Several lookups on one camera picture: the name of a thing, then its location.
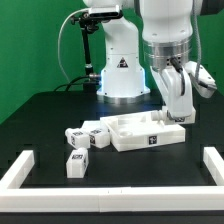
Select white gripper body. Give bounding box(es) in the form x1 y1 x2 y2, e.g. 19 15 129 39
150 59 196 124

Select white square table top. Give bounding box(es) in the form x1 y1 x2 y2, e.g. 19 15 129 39
100 111 185 152

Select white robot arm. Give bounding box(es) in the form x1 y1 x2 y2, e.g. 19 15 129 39
83 0 224 124

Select white tag sheet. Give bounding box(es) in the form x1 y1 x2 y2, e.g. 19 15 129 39
81 120 101 131

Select white U-shaped fence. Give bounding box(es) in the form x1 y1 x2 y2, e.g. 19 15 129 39
0 147 224 212

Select black camera stand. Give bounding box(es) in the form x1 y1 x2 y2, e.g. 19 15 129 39
71 12 99 81

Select black cables on table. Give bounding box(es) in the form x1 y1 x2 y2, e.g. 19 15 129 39
53 75 101 92

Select silver background camera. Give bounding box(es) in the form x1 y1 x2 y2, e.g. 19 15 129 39
88 5 122 19

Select white camera cable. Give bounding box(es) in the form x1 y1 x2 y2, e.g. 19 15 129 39
57 8 89 84

